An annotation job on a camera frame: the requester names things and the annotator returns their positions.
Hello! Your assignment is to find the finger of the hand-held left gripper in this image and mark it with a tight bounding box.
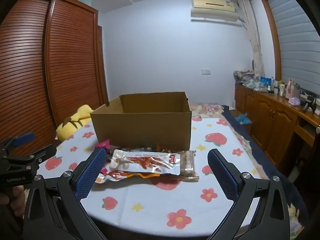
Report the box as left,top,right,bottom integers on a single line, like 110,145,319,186
0,132,36,155
5,144,58,167

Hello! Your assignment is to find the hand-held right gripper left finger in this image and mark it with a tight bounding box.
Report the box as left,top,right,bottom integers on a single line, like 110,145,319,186
22,147,108,240

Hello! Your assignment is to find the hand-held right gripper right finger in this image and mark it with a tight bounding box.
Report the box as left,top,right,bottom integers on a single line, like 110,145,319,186
207,149,292,240

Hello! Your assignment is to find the pink snack packet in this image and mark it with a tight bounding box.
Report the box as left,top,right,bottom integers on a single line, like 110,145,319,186
95,140,110,151

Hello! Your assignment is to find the clear biscuit packet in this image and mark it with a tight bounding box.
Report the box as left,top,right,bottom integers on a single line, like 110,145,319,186
179,150,200,181

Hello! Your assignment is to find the silver red printed snack packet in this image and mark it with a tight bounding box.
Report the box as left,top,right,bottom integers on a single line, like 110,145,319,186
104,149,181,176

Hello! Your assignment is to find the brown cardboard box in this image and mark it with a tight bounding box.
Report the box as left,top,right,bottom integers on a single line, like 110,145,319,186
90,92,192,152

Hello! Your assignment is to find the person's left hand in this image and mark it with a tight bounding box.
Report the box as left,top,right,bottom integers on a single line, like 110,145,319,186
0,185,29,218

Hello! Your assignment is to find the yellow plush toy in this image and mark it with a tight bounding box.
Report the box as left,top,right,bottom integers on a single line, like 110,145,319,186
55,104,94,140

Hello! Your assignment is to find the teal cloth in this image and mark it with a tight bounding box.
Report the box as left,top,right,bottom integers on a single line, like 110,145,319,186
236,114,252,125

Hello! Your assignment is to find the white flower printed blanket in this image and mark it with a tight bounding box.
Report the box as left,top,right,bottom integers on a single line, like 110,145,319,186
37,116,272,240

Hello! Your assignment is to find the navy bordered floral bedsheet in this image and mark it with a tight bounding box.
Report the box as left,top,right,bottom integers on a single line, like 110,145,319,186
190,104,310,233

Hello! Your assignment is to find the wooden sideboard cabinet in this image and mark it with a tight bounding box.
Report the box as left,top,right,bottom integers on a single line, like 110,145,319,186
234,84,320,178

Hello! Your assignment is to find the brown slatted wooden wardrobe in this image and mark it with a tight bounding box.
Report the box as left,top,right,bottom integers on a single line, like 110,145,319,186
0,0,109,155

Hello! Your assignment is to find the group of small bottles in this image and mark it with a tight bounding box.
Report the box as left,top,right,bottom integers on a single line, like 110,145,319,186
267,79,287,96

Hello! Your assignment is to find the pink bag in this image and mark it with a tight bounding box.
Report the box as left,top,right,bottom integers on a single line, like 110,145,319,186
287,79,296,98

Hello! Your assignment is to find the black gadget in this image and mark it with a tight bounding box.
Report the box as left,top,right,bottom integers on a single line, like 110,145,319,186
302,95,317,113

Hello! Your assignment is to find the pale patterned curtain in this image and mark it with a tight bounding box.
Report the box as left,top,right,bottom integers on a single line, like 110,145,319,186
237,0,265,80

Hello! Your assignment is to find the grey window blind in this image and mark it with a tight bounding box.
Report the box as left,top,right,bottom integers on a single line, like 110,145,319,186
264,0,320,98

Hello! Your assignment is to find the wall air conditioner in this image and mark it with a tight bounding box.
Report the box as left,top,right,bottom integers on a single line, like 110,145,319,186
190,0,239,23

